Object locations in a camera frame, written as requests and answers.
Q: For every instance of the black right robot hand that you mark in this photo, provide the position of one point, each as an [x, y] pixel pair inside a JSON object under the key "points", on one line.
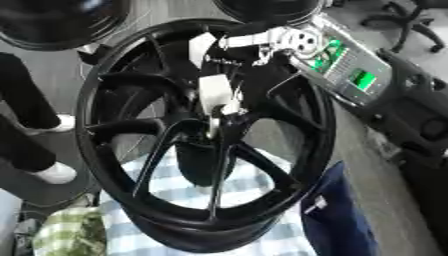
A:
{"points": [[251, 66]]}

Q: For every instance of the white pin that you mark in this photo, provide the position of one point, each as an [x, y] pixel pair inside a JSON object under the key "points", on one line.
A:
{"points": [[213, 128]]}

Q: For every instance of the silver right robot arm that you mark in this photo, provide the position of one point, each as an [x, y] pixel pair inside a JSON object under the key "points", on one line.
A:
{"points": [[361, 76]]}

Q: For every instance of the black round wheel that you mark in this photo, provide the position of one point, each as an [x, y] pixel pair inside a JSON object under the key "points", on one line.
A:
{"points": [[52, 23], [268, 10]]}

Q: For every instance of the black spoked wheel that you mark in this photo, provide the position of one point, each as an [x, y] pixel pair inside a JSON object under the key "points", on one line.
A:
{"points": [[116, 128]]}

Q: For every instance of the black office chair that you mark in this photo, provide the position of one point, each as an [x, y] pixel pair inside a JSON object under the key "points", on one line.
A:
{"points": [[411, 23]]}

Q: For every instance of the dark blue bag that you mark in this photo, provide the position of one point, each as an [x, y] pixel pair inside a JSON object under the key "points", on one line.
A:
{"points": [[335, 213]]}

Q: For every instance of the person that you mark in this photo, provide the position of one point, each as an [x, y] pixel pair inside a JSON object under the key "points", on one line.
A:
{"points": [[23, 100]]}

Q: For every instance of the green white checked cloth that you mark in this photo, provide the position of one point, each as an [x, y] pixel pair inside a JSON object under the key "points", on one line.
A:
{"points": [[73, 233]]}

